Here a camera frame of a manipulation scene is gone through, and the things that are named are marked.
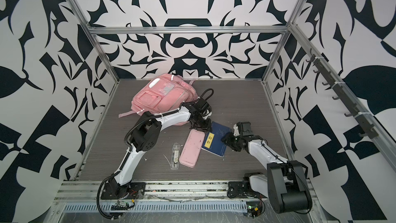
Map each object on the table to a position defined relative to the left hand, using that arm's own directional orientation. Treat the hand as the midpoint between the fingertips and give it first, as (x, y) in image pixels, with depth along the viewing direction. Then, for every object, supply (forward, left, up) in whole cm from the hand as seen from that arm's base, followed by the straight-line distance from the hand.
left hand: (212, 128), depth 92 cm
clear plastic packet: (-15, +21, -1) cm, 26 cm away
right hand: (-7, -6, 0) cm, 9 cm away
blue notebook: (-7, +1, -2) cm, 7 cm away
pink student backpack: (+26, +32, +2) cm, 41 cm away
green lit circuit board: (-39, -16, -3) cm, 42 cm away
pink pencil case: (-12, +13, -1) cm, 17 cm away
